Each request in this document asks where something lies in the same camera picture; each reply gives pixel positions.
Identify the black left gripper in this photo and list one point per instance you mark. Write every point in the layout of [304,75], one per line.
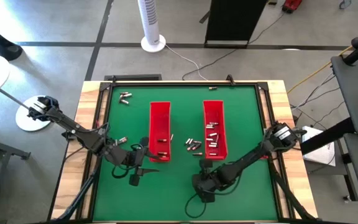
[135,160]

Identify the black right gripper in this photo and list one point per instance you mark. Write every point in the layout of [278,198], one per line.
[205,183]

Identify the red plastic bin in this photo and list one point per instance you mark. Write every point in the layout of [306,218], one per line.
[217,112]
[159,121]

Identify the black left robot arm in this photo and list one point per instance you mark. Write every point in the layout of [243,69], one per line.
[73,127]

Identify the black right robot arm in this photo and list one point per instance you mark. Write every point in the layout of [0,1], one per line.
[244,161]

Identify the green table mat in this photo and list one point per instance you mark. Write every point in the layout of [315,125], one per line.
[166,202]

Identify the black clamp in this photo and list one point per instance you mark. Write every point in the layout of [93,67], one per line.
[114,78]
[230,80]

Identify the black diagonal bar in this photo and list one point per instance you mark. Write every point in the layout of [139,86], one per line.
[328,137]

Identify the grey metal stand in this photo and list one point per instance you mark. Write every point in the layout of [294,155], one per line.
[11,149]

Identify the white tower fan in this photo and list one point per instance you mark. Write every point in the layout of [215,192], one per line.
[149,18]

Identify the black cabinet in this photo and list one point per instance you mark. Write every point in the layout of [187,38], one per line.
[232,21]

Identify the black curved stand leg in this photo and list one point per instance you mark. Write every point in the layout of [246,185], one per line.
[5,48]

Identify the red floor device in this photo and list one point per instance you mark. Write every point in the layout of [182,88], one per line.
[291,5]

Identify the grey caster wheel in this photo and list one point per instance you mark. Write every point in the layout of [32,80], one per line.
[345,3]

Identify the white round pedestal table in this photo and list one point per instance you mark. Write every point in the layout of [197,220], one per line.
[26,124]

